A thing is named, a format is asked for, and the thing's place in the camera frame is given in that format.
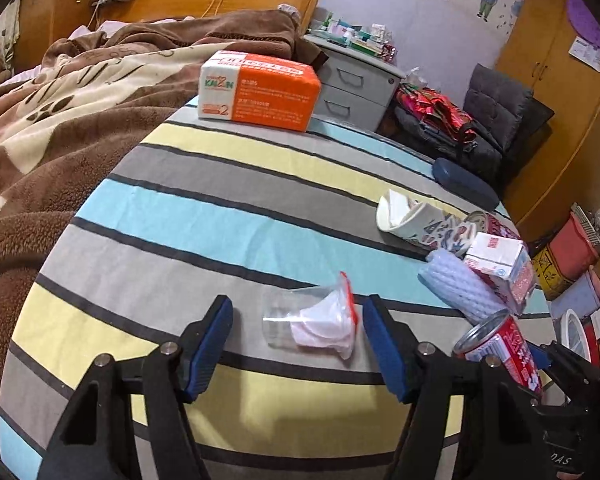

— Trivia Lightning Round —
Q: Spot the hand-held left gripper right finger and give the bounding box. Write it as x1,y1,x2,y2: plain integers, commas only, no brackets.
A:
363,294,548,480

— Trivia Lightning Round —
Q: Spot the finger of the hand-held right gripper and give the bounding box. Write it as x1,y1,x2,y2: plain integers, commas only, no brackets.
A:
527,340,600,403

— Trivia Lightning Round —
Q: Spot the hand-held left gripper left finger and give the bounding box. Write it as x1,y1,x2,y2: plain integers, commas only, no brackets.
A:
35,294,234,480

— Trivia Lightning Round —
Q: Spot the white round trash bin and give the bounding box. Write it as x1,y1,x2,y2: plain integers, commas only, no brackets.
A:
555,307,600,366

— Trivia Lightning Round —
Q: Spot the red cartoon drink can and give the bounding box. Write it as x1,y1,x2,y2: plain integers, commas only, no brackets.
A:
462,210,521,241
452,308,545,403

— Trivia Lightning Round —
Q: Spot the clear plastic cup peeled lid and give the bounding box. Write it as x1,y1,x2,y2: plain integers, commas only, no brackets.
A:
261,271,356,361

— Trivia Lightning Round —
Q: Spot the translucent bumpy plastic bottle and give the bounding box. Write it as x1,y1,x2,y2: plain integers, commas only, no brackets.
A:
418,249,511,326

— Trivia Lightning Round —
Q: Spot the small milk carton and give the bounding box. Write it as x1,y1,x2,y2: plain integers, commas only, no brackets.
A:
462,232,538,316

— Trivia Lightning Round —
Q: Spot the crushed printed paper cup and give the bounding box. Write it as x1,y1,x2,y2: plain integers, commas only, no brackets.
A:
376,189,476,261

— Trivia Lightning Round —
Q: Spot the light blue cylinder box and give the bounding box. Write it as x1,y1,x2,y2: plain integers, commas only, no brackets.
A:
550,267,600,321

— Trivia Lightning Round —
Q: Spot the yellow patterned box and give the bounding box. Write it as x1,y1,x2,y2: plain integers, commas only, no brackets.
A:
530,247,576,301

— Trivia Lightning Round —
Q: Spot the pink storage box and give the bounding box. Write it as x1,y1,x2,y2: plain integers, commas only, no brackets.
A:
547,210,600,273

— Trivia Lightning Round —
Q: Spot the striped tablecloth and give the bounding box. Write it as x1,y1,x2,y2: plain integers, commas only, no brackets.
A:
0,95,571,480

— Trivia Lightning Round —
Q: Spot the dark blue glasses case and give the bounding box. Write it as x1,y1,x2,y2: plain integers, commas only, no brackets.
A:
432,157,501,211

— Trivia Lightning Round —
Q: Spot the red patterned bag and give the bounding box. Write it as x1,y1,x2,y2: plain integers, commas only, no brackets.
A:
395,85,478,143

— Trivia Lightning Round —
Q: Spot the black office chair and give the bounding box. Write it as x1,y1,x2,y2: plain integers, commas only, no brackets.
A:
390,92,556,196

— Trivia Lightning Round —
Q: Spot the tall wooden wardrobe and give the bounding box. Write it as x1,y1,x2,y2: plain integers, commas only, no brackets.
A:
495,0,600,241

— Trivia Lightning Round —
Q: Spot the brown patterned blanket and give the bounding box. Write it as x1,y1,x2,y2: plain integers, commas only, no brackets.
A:
0,10,331,396

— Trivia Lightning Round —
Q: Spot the orange white tissue pack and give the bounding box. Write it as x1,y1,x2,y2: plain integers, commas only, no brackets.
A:
198,50,323,133

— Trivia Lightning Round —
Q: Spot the grey nightstand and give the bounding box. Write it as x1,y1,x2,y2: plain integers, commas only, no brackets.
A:
302,34,408,133

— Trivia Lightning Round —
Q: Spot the grey quilted cushion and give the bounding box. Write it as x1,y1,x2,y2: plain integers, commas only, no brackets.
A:
462,64,536,151

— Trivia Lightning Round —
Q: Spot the paper sheet on wardrobe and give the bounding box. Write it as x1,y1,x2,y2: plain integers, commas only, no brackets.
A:
569,37,600,68

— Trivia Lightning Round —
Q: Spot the group of small medicine boxes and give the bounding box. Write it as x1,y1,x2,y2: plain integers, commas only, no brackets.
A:
312,12,398,61

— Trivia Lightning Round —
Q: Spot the purple round mat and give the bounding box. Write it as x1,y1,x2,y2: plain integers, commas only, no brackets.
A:
565,0,600,53

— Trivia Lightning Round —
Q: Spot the wooden bed headboard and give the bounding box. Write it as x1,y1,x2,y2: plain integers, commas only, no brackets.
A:
87,0,323,36

